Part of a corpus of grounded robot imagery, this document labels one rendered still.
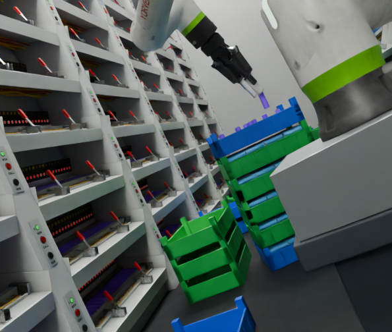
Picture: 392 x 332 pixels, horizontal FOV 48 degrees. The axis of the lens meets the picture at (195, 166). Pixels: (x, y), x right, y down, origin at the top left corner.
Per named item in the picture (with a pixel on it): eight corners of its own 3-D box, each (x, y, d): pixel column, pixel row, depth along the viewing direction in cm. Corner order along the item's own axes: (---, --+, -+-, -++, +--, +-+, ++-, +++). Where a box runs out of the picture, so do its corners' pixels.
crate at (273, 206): (317, 184, 162) (308, 164, 162) (336, 187, 142) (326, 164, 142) (242, 219, 161) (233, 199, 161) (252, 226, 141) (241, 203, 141)
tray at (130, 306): (168, 278, 174) (163, 244, 173) (107, 362, 116) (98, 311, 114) (119, 280, 179) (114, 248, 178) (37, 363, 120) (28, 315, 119)
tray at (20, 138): (103, 139, 173) (97, 103, 172) (8, 153, 114) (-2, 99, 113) (56, 145, 178) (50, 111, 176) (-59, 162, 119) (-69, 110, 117)
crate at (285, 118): (289, 124, 162) (280, 104, 161) (305, 118, 141) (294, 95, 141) (215, 159, 161) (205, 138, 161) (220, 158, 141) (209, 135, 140)
